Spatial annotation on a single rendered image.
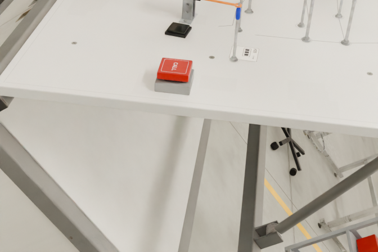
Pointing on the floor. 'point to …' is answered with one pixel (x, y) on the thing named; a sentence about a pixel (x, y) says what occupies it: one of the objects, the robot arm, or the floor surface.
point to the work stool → (295, 147)
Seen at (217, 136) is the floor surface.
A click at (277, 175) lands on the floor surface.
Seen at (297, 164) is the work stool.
